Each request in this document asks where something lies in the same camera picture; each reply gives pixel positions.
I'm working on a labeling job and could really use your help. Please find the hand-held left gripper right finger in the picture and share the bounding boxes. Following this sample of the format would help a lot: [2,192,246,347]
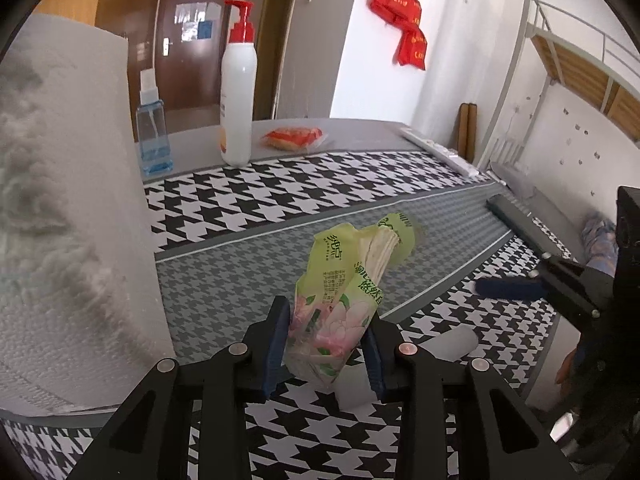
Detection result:
[362,317,581,480]

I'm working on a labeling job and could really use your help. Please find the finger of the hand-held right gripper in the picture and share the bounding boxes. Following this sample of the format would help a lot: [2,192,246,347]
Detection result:
[475,276,601,332]
[530,255,617,307]

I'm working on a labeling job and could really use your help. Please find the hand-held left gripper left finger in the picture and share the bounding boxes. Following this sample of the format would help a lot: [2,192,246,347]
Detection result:
[65,295,292,480]

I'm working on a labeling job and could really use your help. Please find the green tissue packet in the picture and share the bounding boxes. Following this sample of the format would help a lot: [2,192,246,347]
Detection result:
[285,212,426,391]

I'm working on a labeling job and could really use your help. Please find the white paper towel roll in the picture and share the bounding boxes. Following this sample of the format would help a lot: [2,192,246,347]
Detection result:
[0,14,177,417]

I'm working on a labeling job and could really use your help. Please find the person's right hand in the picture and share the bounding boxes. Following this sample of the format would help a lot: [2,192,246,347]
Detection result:
[556,349,581,387]

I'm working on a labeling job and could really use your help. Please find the blue floral cloth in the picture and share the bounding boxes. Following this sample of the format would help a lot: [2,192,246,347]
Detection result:
[580,212,621,278]

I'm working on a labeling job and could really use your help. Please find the black flat device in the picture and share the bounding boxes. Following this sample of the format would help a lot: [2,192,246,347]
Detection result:
[486,194,571,261]

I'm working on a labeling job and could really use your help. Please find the white face mask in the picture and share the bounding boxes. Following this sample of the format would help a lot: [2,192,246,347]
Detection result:
[434,329,477,361]

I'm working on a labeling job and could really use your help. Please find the white power strip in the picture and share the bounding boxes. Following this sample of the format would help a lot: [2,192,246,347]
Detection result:
[400,127,478,178]

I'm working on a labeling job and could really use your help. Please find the wooden planks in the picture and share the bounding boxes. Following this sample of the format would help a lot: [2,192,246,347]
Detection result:
[457,103,478,163]

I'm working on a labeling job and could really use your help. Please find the houndstooth blanket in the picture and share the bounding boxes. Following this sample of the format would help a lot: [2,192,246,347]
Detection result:
[0,119,586,480]

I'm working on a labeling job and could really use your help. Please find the metal bunk bed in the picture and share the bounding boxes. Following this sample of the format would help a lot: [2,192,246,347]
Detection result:
[475,0,640,196]

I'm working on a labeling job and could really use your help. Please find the red snack packet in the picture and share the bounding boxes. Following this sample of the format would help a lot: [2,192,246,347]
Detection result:
[262,127,328,153]

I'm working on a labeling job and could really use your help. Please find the blue spray bottle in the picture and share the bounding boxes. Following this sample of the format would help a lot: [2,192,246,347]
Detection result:
[135,69,174,177]

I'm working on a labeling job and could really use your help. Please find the red cloth bag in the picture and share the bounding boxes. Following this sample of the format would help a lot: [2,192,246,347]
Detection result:
[396,25,428,71]
[369,0,422,28]

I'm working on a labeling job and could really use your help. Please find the white red pump bottle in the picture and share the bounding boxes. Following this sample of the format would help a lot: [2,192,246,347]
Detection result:
[220,0,258,168]

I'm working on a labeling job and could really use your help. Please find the brown door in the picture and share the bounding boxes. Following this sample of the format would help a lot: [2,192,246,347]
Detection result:
[127,0,237,121]

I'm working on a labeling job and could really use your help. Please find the brown door frame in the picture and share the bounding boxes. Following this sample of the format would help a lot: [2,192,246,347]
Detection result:
[255,0,301,121]

